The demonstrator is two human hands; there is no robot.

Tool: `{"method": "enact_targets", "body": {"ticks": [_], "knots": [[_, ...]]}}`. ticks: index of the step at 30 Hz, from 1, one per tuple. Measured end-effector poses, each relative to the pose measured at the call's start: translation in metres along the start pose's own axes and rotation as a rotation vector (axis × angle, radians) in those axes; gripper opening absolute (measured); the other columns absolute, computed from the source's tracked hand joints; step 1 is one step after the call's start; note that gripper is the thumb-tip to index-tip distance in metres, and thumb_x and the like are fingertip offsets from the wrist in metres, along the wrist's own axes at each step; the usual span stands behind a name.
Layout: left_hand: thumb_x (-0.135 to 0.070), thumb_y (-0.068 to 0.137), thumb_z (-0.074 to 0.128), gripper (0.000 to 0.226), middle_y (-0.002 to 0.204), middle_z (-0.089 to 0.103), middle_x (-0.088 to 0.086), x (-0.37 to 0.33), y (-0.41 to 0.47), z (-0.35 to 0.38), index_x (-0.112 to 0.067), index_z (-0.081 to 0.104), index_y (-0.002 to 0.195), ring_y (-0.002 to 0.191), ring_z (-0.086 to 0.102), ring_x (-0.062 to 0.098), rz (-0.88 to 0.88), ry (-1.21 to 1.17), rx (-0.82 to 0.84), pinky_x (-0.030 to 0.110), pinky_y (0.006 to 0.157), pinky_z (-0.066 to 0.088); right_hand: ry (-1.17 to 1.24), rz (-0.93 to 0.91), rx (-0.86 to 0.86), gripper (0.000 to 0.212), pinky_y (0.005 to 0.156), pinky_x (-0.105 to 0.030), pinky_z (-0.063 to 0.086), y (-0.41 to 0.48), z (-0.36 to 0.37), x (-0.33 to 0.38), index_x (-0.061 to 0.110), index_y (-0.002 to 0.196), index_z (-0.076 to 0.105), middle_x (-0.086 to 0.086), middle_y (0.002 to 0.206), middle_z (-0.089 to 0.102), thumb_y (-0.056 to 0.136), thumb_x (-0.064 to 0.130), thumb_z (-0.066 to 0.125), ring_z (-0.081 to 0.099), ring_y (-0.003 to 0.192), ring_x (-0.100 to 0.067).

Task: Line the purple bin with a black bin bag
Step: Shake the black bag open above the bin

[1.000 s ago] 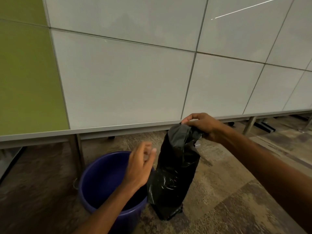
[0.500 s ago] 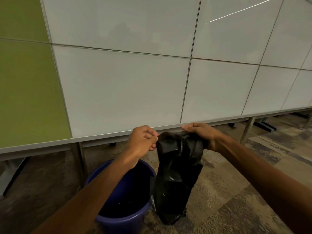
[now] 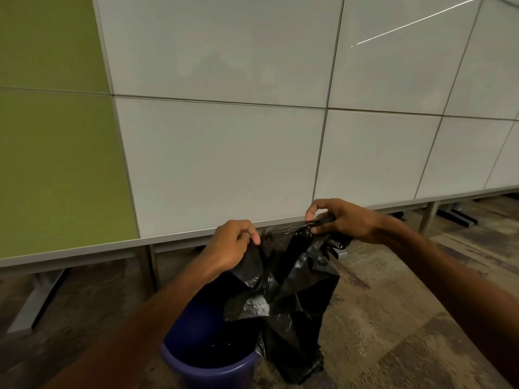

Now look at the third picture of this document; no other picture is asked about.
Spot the person's left hand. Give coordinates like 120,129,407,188
201,220,261,277

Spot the green partition panel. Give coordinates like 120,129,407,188
0,0,111,94
0,88,141,260

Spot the blue plastic bucket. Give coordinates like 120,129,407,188
160,274,261,389

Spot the grey partition bottom rail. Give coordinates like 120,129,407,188
0,185,519,275

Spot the person's right forearm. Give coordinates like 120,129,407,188
377,216,519,387

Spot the row of white partition panels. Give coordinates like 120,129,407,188
92,0,519,239

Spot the grey flat partition foot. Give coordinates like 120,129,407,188
6,268,70,336

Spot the person's left forearm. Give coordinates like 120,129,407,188
41,259,219,389

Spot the black flat partition foot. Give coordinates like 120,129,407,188
436,203,478,228

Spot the grey metal partition leg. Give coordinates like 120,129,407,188
418,200,441,236
136,244,161,295

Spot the person's right hand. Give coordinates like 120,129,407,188
305,198,387,244

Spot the black plastic trash bag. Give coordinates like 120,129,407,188
223,212,354,385

